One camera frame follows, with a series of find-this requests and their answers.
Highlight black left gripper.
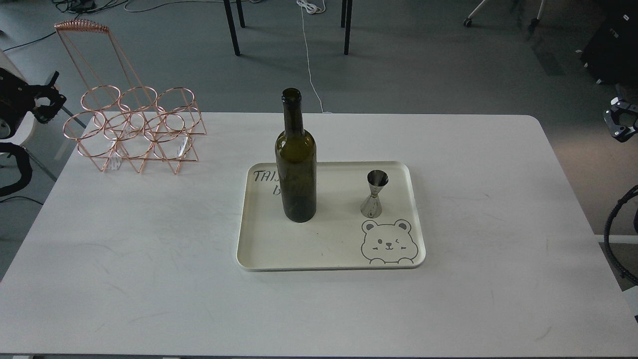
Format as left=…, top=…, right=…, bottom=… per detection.
left=0, top=68, right=66, bottom=125

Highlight steel double jigger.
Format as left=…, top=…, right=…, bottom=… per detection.
left=360, top=170, right=389, bottom=219

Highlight copper wire bottle rack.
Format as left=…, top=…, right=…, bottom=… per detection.
left=55, top=19, right=207, bottom=174

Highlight black table legs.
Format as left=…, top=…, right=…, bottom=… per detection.
left=223, top=0, right=353, bottom=56

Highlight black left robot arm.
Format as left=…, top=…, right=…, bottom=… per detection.
left=0, top=68, right=66, bottom=197

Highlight office chair wheeled base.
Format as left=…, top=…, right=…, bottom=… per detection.
left=463, top=0, right=548, bottom=32

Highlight cream bear serving tray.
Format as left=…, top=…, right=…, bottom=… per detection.
left=236, top=161, right=426, bottom=271

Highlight white cable on floor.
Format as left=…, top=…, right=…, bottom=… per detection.
left=296, top=0, right=333, bottom=114

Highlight black cables on floor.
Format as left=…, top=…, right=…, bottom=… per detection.
left=0, top=0, right=130, bottom=53

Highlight dark green wine bottle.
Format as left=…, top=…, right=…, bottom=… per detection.
left=274, top=88, right=317, bottom=222

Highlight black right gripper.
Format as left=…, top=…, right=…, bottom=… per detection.
left=603, top=99, right=638, bottom=143

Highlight black equipment case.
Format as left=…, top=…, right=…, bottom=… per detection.
left=581, top=0, right=638, bottom=85

